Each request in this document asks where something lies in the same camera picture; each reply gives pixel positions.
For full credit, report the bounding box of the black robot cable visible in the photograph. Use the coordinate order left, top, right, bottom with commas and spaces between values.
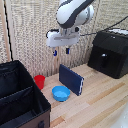
79, 15, 128, 37

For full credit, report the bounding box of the black fabric storage box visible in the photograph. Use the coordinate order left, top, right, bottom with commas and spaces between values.
0, 60, 52, 128

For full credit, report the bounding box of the beige woven folding screen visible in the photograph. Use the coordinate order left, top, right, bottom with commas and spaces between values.
0, 0, 128, 78

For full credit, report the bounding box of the dark blue book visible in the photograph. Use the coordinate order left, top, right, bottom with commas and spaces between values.
58, 64, 85, 97

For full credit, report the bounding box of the black paper shredder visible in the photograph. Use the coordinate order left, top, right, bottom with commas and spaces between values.
87, 28, 128, 80

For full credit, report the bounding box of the red plastic cup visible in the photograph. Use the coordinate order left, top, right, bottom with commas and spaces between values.
33, 74, 47, 91

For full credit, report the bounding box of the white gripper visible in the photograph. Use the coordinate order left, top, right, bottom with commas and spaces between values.
45, 27, 81, 57

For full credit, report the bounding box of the blue plastic bowl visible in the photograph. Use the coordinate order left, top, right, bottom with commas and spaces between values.
51, 85, 72, 103

